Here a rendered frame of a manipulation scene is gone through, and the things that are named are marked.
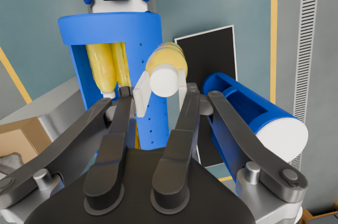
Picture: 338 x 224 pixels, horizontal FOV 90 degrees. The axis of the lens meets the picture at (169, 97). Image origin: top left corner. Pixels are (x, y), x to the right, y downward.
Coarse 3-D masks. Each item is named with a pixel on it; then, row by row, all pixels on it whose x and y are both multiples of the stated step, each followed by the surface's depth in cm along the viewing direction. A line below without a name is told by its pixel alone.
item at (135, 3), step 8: (96, 0) 62; (120, 0) 63; (128, 0) 63; (136, 0) 63; (152, 0) 67; (96, 8) 63; (104, 8) 63; (112, 8) 63; (120, 8) 64; (128, 8) 64; (136, 8) 64; (144, 8) 64
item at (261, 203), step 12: (252, 168) 7; (240, 180) 8; (252, 180) 7; (240, 192) 7; (252, 192) 7; (264, 192) 7; (252, 204) 7; (264, 204) 6; (276, 204) 6; (288, 204) 6; (300, 204) 7; (264, 216) 6; (276, 216) 6; (288, 216) 7
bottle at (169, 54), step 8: (160, 48) 28; (168, 48) 27; (176, 48) 30; (152, 56) 25; (160, 56) 24; (168, 56) 24; (176, 56) 25; (184, 56) 30; (152, 64) 24; (160, 64) 23; (168, 64) 23; (176, 64) 24; (184, 64) 25
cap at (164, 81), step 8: (152, 72) 22; (160, 72) 21; (168, 72) 21; (176, 72) 22; (152, 80) 21; (160, 80) 21; (168, 80) 21; (176, 80) 21; (152, 88) 22; (160, 88) 22; (168, 88) 22; (176, 88) 22; (160, 96) 22; (168, 96) 22
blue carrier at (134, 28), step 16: (64, 16) 40; (80, 16) 37; (96, 16) 37; (112, 16) 38; (128, 16) 39; (144, 16) 41; (64, 32) 41; (80, 32) 39; (96, 32) 38; (112, 32) 39; (128, 32) 40; (144, 32) 42; (160, 32) 49; (80, 48) 56; (128, 48) 41; (144, 48) 43; (80, 64) 56; (128, 64) 42; (144, 64) 45; (80, 80) 55; (96, 96) 64; (160, 112) 54; (144, 128) 50; (160, 128) 55; (144, 144) 52; (160, 144) 57
